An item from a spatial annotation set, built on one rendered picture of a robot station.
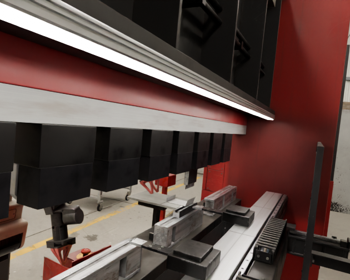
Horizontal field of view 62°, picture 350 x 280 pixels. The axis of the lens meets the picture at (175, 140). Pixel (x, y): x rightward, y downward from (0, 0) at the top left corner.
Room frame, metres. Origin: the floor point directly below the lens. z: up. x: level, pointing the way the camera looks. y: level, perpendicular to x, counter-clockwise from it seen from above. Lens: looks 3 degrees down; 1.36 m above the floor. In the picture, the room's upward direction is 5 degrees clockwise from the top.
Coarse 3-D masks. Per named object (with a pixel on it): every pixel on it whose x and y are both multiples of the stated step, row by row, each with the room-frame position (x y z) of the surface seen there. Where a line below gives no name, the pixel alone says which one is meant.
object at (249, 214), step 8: (200, 208) 1.27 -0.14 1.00; (208, 208) 1.27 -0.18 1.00; (232, 208) 1.20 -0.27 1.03; (240, 208) 1.21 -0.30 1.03; (248, 208) 1.22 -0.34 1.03; (224, 216) 1.17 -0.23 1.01; (232, 216) 1.16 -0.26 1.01; (240, 216) 1.15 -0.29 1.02; (248, 216) 1.15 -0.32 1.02; (240, 224) 1.14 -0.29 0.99; (248, 224) 1.13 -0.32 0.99
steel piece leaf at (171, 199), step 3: (174, 195) 1.39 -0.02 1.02; (168, 198) 1.34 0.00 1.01; (171, 198) 1.37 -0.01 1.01; (174, 198) 1.40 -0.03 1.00; (168, 201) 1.34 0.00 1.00; (171, 201) 1.34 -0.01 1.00; (174, 201) 1.35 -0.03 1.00; (177, 201) 1.35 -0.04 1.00; (180, 201) 1.36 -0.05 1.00; (183, 201) 1.36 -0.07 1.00; (186, 201) 1.37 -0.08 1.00; (177, 204) 1.30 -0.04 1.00; (180, 204) 1.30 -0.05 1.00; (183, 204) 1.31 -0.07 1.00
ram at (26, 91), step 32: (0, 32) 0.46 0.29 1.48; (0, 64) 0.46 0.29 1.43; (32, 64) 0.51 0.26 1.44; (64, 64) 0.58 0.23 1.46; (96, 64) 0.66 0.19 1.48; (0, 96) 0.47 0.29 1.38; (32, 96) 0.52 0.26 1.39; (64, 96) 0.58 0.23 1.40; (96, 96) 0.67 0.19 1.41; (128, 96) 0.78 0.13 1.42; (160, 96) 0.93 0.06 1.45; (192, 96) 1.16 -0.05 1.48; (160, 128) 0.94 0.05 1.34; (192, 128) 1.19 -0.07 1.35; (224, 128) 1.59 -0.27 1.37
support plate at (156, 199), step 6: (144, 192) 1.47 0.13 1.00; (156, 192) 1.50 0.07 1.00; (132, 198) 1.35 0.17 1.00; (138, 198) 1.34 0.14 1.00; (144, 198) 1.35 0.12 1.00; (150, 198) 1.36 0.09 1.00; (156, 198) 1.37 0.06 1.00; (162, 198) 1.39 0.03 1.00; (180, 198) 1.42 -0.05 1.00; (156, 204) 1.29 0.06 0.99; (162, 204) 1.28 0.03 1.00; (168, 204) 1.29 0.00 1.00; (174, 204) 1.30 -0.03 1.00
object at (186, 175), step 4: (188, 172) 1.27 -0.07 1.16; (192, 172) 1.31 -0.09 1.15; (196, 172) 1.35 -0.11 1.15; (184, 176) 1.28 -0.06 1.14; (188, 176) 1.27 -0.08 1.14; (192, 176) 1.31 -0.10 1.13; (196, 176) 1.36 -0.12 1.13; (184, 180) 1.28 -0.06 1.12; (188, 180) 1.28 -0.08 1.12; (192, 180) 1.32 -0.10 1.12; (196, 180) 1.36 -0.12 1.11; (184, 184) 1.28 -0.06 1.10; (188, 184) 1.29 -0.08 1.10; (192, 184) 1.35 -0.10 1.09
